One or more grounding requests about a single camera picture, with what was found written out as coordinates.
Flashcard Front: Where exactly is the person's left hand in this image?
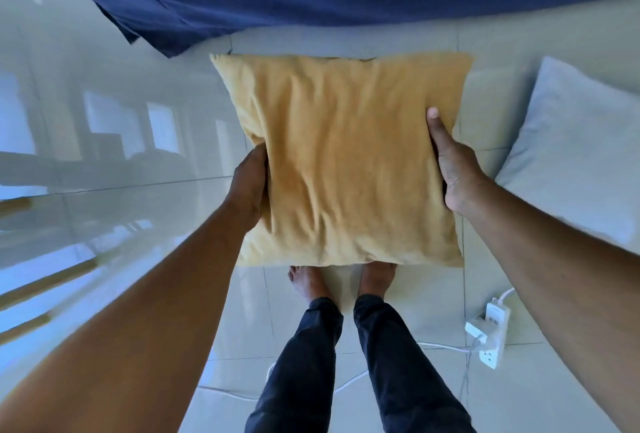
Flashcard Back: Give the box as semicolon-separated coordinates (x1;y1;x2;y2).
224;142;270;234

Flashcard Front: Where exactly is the person's right hand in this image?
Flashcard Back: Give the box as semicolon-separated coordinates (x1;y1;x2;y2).
426;107;493;218

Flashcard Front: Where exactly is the yellow cushion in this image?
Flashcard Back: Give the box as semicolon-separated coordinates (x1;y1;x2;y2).
210;51;474;268

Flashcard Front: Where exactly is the person's left forearm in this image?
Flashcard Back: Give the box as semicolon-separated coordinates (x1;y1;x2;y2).
0;202;247;433

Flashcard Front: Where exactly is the person's right forearm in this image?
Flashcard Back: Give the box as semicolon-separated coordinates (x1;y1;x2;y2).
461;183;640;433

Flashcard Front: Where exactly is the white pillow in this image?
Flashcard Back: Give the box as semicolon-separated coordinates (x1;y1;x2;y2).
495;56;640;254

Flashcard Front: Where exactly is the person's right foot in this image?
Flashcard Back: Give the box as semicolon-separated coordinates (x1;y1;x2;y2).
356;263;398;299

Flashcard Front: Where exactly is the person's foot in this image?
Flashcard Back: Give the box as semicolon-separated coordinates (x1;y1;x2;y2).
288;266;335;303
356;263;398;299

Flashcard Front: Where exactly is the person's left foot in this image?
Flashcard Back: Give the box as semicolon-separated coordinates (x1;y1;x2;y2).
288;266;335;303

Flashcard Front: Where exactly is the white plug adapter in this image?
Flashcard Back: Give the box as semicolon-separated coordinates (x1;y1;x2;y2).
464;319;490;346

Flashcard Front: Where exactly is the white power strip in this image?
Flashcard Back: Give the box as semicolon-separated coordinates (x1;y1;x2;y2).
477;299;512;370

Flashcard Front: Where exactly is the person's right leg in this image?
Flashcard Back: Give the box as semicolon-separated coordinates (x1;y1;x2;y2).
353;294;477;433

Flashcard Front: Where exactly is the person's leg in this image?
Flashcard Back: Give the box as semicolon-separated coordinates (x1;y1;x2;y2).
353;294;477;433
244;297;345;433

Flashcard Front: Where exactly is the person's left leg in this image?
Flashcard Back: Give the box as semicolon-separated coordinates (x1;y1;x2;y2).
244;297;345;433

